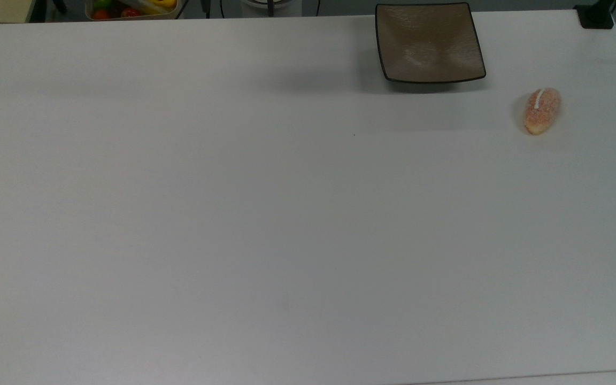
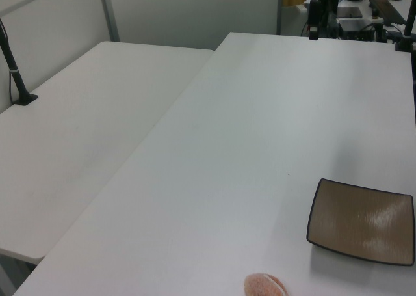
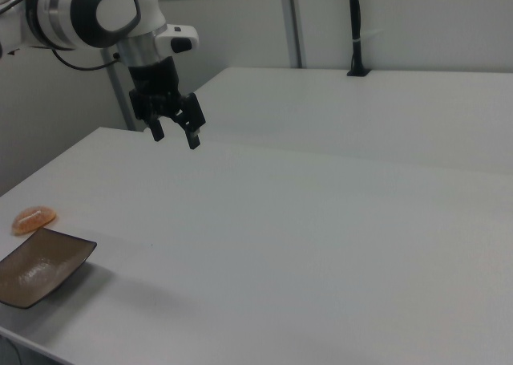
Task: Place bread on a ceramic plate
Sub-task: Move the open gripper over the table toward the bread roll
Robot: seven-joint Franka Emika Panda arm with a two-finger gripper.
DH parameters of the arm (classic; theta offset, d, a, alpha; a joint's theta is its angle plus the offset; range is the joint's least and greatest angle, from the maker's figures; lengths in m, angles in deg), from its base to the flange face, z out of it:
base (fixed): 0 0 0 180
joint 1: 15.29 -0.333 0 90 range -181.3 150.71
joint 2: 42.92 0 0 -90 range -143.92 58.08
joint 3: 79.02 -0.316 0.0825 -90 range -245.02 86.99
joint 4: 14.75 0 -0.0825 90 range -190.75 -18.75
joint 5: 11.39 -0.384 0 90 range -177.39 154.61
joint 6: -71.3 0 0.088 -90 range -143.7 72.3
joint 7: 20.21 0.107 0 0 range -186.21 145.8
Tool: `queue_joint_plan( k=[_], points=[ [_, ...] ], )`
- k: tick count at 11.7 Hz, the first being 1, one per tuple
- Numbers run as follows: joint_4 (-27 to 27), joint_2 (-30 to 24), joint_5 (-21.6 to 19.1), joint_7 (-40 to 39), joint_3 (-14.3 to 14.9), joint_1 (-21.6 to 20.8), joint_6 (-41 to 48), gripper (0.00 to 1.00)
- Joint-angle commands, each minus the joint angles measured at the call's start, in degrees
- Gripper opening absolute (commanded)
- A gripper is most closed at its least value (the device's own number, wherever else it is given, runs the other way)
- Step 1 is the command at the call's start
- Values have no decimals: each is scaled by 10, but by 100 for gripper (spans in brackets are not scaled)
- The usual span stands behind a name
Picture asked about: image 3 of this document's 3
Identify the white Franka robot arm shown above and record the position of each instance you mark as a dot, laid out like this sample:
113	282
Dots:
76	16

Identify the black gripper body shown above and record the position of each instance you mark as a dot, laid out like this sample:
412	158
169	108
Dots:
154	86

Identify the sugared orange bread roll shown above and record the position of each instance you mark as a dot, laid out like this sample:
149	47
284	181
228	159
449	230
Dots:
34	220

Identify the grey metal frame post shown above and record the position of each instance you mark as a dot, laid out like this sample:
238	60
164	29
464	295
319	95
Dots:
294	28

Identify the white zip tie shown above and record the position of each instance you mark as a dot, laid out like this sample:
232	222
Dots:
366	36

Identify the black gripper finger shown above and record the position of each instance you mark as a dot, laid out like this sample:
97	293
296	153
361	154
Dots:
156	130
194	114

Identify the black camera stand pole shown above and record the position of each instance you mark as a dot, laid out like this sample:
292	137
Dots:
356	12

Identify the brown square ceramic plate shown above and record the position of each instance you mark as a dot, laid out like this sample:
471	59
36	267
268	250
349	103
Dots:
40	268

